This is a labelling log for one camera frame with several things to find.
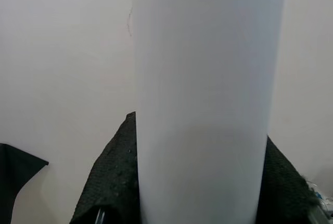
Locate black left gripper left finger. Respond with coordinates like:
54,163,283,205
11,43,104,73
69,111,143,224

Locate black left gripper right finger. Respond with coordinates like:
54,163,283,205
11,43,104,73
256,134,325,224

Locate black tablecloth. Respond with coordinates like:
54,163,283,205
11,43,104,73
0,142,50,224

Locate white plastic table leg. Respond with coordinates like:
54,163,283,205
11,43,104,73
131,0,288,224

